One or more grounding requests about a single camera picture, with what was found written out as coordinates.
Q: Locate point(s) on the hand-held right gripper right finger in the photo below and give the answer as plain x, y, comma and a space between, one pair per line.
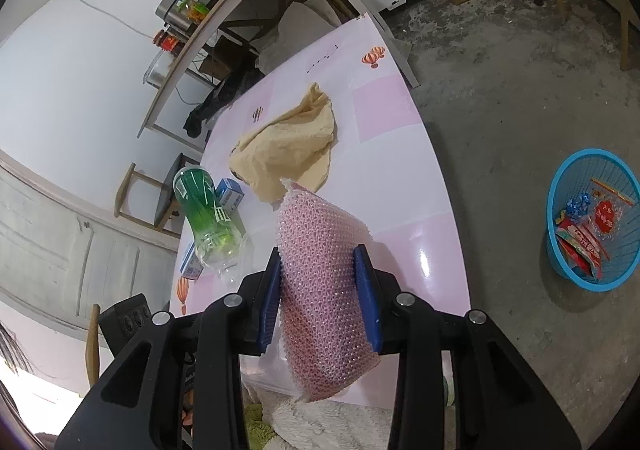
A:
367, 300

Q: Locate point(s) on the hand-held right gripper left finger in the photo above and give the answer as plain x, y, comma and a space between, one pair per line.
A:
267, 305

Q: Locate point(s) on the pink bubble wrap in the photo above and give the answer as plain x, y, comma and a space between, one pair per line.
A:
320, 280

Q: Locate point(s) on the green plastic bottle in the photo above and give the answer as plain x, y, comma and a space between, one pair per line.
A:
200, 200

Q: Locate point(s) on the red snack bag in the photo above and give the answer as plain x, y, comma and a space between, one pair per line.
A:
577, 242

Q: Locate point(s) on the blue mesh basket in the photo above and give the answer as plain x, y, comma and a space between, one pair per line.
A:
590, 169

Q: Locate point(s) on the small blue box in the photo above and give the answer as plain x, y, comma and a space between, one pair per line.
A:
230, 197
192, 264

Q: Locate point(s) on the white panelled door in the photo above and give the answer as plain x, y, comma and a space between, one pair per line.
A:
40, 230

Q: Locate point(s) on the white fluffy rug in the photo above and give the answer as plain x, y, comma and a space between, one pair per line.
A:
310, 425

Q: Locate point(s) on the pink printed tablecloth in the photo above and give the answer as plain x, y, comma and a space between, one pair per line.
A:
390, 154

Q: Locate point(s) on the yellow cloth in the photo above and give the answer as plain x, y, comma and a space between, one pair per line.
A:
290, 144

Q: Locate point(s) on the black cloth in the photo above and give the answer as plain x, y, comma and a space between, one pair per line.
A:
200, 114

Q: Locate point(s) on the blue shiny wrapper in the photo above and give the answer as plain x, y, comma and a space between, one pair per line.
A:
577, 207

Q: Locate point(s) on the long wooden desk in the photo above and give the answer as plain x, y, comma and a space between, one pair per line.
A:
405, 69

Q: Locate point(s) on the clear bag with red label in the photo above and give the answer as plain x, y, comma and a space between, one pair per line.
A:
607, 212

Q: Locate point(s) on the clear plastic container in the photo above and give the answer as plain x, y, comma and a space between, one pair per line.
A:
157, 68

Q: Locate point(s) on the red jar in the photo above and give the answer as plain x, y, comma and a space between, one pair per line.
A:
167, 40

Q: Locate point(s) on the white crumpled sheet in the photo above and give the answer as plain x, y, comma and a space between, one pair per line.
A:
300, 19

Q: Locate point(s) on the green jar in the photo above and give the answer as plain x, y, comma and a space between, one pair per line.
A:
192, 7

